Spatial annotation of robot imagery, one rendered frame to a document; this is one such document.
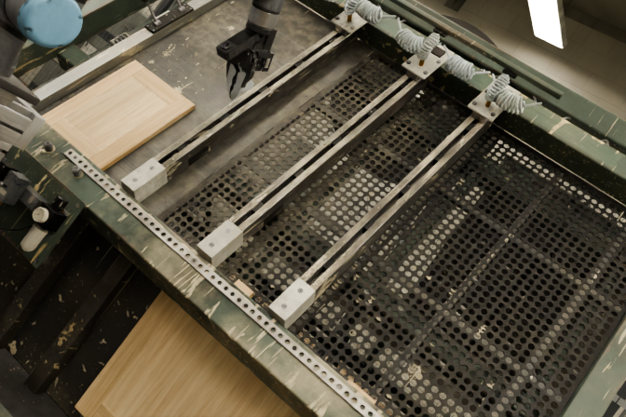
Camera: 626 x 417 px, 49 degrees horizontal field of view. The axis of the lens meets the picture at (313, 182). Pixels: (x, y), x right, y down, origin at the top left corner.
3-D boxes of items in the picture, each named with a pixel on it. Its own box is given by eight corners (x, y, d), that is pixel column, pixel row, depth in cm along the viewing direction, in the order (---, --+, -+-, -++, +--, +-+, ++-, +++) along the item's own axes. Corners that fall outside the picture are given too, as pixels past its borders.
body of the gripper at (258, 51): (267, 74, 183) (282, 32, 178) (245, 73, 176) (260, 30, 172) (249, 61, 187) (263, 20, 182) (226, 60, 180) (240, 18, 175)
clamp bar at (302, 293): (262, 314, 189) (264, 270, 171) (488, 99, 249) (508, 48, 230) (289, 337, 186) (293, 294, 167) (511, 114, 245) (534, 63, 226)
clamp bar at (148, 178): (119, 190, 211) (107, 139, 192) (359, 20, 271) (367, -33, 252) (141, 208, 208) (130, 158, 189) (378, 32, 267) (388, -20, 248)
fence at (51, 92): (22, 108, 229) (19, 100, 226) (226, -12, 276) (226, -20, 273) (31, 115, 227) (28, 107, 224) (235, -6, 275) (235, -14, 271)
